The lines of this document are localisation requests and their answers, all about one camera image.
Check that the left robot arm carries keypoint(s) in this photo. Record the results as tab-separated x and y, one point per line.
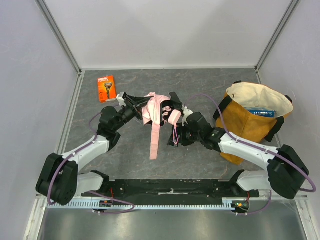
59	179

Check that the orange Gillette razor box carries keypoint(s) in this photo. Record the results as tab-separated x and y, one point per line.
106	89

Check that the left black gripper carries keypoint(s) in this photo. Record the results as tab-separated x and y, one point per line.
135	109

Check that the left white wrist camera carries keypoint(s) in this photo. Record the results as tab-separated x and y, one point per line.
122	99

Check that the pink folding umbrella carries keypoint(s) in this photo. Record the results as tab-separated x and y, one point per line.
155	114

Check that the orange canvas tote bag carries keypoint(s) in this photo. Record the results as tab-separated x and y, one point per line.
233	113

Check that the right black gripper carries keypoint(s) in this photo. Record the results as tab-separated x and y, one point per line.
179	125

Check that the blue Harry's razor box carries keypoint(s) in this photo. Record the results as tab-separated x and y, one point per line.
261	111

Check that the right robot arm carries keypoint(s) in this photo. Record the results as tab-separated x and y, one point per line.
281	169

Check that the white slotted cable duct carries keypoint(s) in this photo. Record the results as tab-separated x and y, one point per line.
103	204

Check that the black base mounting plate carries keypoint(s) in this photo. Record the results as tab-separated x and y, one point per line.
173	191

